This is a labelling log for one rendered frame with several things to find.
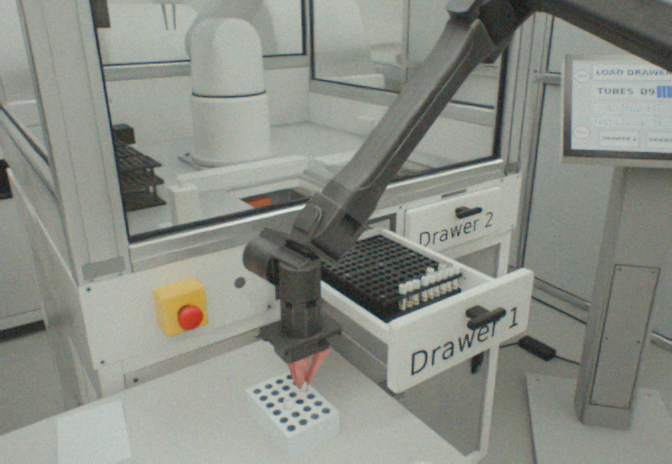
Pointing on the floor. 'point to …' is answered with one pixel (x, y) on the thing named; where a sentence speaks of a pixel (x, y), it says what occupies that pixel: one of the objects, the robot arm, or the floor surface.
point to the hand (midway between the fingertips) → (301, 380)
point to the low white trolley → (251, 431)
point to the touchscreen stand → (614, 341)
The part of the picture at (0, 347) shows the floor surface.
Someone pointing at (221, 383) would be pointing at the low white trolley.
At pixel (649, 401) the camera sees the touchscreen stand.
